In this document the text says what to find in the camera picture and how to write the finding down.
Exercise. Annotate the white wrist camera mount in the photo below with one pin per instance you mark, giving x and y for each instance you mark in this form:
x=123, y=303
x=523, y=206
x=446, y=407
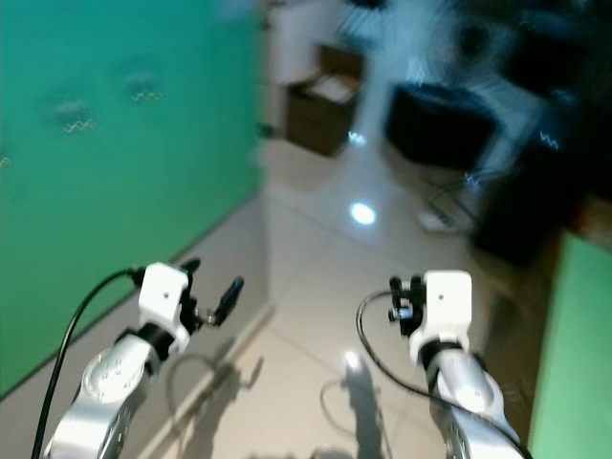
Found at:
x=443, y=304
x=163, y=296

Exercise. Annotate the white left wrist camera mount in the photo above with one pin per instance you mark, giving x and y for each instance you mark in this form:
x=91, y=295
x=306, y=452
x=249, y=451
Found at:
x=163, y=296

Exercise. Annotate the black box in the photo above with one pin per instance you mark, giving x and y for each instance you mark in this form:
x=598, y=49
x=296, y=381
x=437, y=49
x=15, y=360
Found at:
x=440, y=124

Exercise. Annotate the open brown cardboard box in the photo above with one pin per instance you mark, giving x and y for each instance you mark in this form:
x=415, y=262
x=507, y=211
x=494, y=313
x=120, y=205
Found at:
x=320, y=115

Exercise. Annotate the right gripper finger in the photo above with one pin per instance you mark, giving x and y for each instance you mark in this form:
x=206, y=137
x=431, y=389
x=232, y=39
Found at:
x=415, y=289
x=396, y=295

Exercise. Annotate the wall hook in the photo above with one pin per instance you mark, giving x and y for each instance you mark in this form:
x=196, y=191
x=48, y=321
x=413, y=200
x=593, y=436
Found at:
x=143, y=88
x=76, y=117
x=4, y=160

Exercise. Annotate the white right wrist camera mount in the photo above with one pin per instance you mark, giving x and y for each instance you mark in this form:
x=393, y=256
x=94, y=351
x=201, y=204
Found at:
x=443, y=304

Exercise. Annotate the green wall board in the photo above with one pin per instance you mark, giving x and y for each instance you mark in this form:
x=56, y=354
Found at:
x=115, y=220

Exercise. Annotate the green table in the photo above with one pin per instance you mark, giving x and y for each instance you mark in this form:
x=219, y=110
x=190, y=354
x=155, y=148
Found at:
x=579, y=354

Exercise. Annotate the black cabinet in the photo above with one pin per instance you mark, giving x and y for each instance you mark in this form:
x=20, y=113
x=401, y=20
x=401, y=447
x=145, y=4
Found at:
x=526, y=201

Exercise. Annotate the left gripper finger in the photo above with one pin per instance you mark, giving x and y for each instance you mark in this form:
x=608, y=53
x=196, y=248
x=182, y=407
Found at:
x=190, y=265
x=230, y=299

